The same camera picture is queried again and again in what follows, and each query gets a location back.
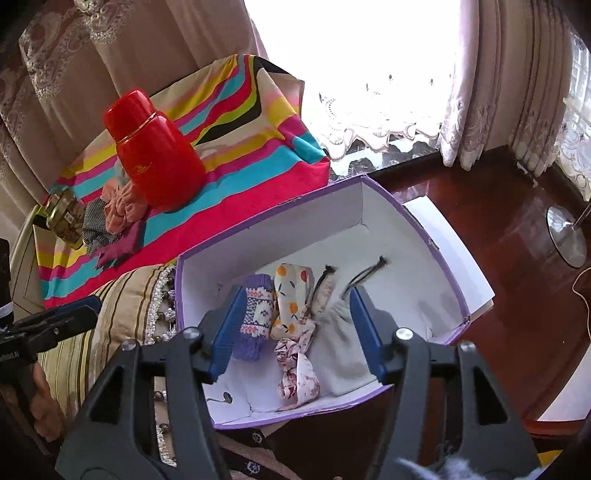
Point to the striped cushion with bead trim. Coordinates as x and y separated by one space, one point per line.
115 300

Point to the grey fluffy tuft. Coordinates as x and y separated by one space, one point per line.
443 470

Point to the round metal lamp base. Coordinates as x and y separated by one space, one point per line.
565 235

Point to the fruit print fabric pouch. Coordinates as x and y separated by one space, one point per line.
291 295

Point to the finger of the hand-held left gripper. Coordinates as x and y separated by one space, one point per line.
64 321

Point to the purple and white cardboard box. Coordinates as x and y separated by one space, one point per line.
406 258

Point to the houndstooth check cloth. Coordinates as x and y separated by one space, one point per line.
94 226

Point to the dark wheel print cloth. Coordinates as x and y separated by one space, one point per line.
286 443

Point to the white box lid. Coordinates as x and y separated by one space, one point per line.
466 267

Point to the glass jar with metal lid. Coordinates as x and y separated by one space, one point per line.
67 221

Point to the person's left hand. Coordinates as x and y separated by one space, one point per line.
48 406

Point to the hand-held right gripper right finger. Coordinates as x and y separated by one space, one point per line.
364 337

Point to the peach scrunchie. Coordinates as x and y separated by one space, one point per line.
122 207

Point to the floral satin scrunchie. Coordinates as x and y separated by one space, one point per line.
300 383

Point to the red thermos flask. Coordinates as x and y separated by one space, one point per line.
157 161

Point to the colourful striped tablecloth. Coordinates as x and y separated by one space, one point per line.
240 170

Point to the white lace sheer curtain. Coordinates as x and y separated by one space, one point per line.
369 124

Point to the magenta cloth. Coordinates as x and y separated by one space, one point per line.
124 247

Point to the pink pleated curtain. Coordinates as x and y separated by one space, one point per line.
508 69

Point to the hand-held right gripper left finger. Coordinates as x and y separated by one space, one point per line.
226 333

